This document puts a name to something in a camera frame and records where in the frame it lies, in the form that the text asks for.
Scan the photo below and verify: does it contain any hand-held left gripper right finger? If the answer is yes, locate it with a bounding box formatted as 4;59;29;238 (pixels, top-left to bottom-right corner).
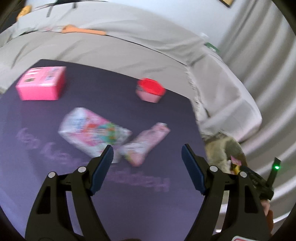
181;144;271;241

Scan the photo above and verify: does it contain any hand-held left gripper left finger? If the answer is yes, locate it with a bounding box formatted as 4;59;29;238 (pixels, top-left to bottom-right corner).
24;145;115;241

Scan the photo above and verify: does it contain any yellow pink wrapper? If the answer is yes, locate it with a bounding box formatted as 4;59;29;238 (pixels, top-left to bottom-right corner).
231;157;242;175

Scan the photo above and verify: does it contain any pale green trash bag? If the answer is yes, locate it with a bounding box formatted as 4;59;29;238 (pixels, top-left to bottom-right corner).
203;131;247;175

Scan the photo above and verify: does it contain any person's right hand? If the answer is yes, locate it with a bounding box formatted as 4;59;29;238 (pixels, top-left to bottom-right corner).
260;200;275;233

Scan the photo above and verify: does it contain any white pink colourful packet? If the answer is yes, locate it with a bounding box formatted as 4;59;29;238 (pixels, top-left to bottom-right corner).
58;107;133;164

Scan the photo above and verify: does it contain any purple mat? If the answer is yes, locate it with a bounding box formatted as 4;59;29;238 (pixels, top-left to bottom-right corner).
0;59;207;241

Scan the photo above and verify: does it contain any red plastic cup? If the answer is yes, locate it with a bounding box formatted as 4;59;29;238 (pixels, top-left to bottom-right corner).
136;78;166;103

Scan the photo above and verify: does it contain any white curtain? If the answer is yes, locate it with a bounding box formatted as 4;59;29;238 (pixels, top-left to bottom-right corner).
217;0;296;219

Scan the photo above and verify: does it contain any pink box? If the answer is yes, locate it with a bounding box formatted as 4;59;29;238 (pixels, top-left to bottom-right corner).
15;66;67;101

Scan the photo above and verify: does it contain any green box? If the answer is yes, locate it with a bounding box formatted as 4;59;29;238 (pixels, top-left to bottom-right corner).
205;42;220;53

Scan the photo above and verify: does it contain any grey covered sofa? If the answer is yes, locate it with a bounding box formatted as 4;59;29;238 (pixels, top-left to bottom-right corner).
0;0;263;143

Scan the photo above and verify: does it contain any orange cloth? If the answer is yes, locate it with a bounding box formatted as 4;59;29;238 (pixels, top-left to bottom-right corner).
62;24;107;37

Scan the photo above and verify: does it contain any yellow cloth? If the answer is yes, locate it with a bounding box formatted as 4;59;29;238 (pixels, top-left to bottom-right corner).
17;6;31;20

